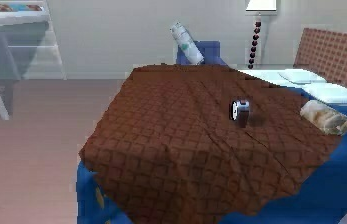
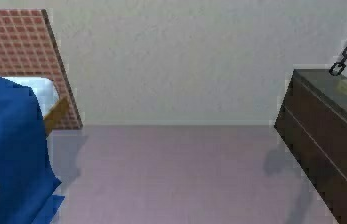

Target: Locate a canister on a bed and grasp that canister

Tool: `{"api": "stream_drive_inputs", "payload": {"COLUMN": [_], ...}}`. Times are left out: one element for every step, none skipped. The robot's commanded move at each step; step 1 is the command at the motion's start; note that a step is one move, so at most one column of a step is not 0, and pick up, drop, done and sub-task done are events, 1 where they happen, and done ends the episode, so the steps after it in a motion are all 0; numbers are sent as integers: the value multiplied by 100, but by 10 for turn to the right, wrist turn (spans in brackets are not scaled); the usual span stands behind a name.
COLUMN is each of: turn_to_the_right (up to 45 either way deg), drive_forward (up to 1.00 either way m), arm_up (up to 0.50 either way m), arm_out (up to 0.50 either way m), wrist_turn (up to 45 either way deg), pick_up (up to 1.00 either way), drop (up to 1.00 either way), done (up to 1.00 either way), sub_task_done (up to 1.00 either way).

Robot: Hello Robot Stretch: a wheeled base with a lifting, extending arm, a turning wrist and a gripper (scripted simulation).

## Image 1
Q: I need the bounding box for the blue bed with checked headboard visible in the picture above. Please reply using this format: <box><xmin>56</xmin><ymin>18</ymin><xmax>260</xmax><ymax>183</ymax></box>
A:
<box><xmin>75</xmin><ymin>27</ymin><xmax>347</xmax><ymax>224</ymax></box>

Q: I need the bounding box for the brown quilted blanket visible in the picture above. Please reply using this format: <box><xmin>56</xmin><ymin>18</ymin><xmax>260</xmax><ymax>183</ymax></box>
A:
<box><xmin>79</xmin><ymin>63</ymin><xmax>344</xmax><ymax>224</ymax></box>

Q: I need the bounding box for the white pillow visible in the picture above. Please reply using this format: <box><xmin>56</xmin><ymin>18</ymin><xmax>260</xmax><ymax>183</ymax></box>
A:
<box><xmin>301</xmin><ymin>82</ymin><xmax>347</xmax><ymax>105</ymax></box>
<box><xmin>277</xmin><ymin>68</ymin><xmax>328</xmax><ymax>85</ymax></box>

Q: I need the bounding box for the white table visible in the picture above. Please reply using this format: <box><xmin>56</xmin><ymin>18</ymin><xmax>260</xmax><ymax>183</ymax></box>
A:
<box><xmin>0</xmin><ymin>0</ymin><xmax>52</xmax><ymax>121</ymax></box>

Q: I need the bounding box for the lamp with black beaded stem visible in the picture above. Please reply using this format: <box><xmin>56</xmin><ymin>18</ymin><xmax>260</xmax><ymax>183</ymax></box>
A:
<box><xmin>245</xmin><ymin>0</ymin><xmax>278</xmax><ymax>70</ymax></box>

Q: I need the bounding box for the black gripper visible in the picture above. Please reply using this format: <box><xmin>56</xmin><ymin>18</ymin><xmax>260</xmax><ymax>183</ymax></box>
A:
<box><xmin>229</xmin><ymin>98</ymin><xmax>251</xmax><ymax>129</ymax></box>

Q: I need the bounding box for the beige rolled cloth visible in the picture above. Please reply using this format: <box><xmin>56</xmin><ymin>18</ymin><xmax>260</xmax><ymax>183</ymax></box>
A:
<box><xmin>299</xmin><ymin>99</ymin><xmax>347</xmax><ymax>136</ymax></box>

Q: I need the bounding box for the white spray canister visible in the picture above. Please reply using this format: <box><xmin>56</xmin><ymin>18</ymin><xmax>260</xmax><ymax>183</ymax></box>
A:
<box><xmin>169</xmin><ymin>21</ymin><xmax>205</xmax><ymax>66</ymax></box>

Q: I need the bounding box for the colourful patterned cloth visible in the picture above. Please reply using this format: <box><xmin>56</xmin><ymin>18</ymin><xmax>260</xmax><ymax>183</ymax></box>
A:
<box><xmin>0</xmin><ymin>2</ymin><xmax>44</xmax><ymax>13</ymax></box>

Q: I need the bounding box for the blue chair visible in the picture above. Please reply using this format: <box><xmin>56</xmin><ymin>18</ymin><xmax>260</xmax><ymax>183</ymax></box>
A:
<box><xmin>175</xmin><ymin>40</ymin><xmax>228</xmax><ymax>66</ymax></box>

